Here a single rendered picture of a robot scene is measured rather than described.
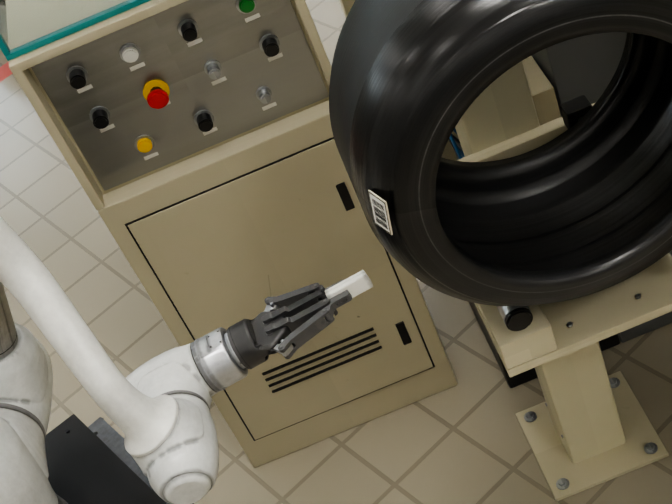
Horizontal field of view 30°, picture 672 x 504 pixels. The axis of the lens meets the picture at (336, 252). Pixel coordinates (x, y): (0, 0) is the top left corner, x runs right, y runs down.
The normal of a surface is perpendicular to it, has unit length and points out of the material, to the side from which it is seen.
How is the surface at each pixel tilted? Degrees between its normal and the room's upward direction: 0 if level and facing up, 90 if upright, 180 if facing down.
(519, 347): 90
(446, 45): 49
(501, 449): 0
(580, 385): 90
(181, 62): 90
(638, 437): 0
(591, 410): 90
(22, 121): 0
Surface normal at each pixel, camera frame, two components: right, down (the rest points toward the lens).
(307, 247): 0.22, 0.61
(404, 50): -0.70, -0.16
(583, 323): -0.31, -0.70
